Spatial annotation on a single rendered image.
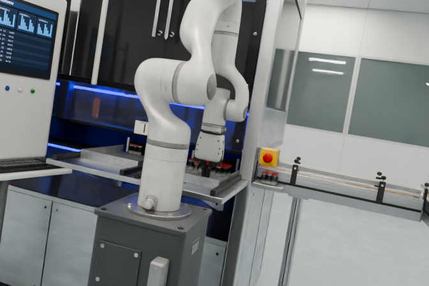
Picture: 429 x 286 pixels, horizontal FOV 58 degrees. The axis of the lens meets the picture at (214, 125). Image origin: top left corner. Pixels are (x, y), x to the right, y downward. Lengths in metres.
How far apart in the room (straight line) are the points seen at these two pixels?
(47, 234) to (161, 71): 1.33
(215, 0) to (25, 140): 1.12
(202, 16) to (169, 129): 0.34
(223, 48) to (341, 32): 5.08
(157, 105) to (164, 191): 0.23
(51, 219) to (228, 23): 1.33
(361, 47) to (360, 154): 1.60
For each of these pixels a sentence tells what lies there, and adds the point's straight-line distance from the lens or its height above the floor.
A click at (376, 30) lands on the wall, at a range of 6.41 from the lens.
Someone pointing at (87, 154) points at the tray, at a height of 0.90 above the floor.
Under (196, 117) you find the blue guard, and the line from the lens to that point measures 1.72.
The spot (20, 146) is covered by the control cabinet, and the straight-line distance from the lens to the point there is 1.92.
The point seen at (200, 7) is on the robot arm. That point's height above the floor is 1.44.
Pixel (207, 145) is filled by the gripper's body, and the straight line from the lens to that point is 1.40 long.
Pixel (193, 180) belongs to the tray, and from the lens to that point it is 1.43.
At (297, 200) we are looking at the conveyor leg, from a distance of 1.81.
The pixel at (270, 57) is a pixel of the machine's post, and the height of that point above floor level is 1.41.
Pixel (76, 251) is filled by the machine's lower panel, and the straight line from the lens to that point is 2.10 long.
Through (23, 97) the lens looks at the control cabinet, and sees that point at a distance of 1.89.
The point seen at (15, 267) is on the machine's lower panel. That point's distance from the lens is 2.36.
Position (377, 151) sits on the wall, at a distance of 6.28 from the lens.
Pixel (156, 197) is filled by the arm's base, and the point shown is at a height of 0.91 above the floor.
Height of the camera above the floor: 1.18
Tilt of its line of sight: 3 degrees down
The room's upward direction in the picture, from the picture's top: 9 degrees clockwise
